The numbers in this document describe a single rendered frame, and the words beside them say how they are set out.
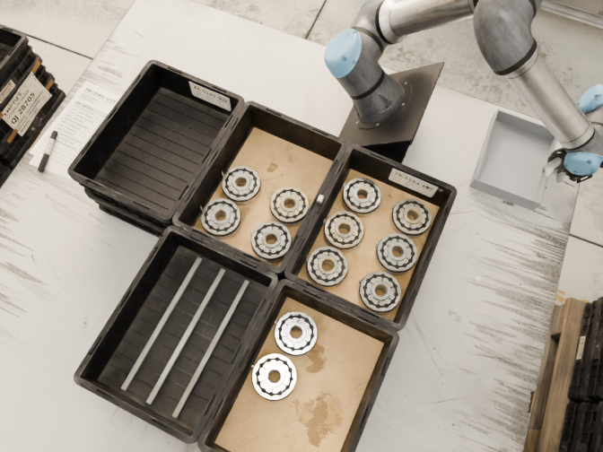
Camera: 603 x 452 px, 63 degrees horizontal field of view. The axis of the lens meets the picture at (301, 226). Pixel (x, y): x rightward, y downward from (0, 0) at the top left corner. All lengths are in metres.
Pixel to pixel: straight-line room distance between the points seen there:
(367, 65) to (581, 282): 1.49
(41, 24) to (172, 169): 1.81
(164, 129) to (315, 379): 0.79
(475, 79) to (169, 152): 1.79
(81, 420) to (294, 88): 1.14
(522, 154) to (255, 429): 1.13
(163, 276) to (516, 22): 0.96
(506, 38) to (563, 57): 1.95
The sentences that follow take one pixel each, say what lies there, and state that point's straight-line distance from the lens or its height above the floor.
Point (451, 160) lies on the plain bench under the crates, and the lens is 1.60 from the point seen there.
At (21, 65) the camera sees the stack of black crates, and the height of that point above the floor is 0.52.
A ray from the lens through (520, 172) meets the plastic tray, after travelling 1.66.
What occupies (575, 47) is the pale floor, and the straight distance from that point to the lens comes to 3.13.
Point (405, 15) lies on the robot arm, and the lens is 1.35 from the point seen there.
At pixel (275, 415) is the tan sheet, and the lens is 1.19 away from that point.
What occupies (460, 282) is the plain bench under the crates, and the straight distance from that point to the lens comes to 1.45.
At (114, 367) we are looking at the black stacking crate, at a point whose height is 0.83.
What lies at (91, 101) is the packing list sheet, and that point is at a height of 0.70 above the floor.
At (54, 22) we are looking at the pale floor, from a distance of 3.05.
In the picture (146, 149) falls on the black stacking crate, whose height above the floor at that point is 0.83.
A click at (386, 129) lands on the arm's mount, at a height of 0.87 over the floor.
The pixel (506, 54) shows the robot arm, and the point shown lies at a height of 1.25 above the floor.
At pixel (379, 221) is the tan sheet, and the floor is 0.83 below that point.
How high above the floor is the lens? 2.02
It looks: 68 degrees down
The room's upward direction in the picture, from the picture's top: 5 degrees clockwise
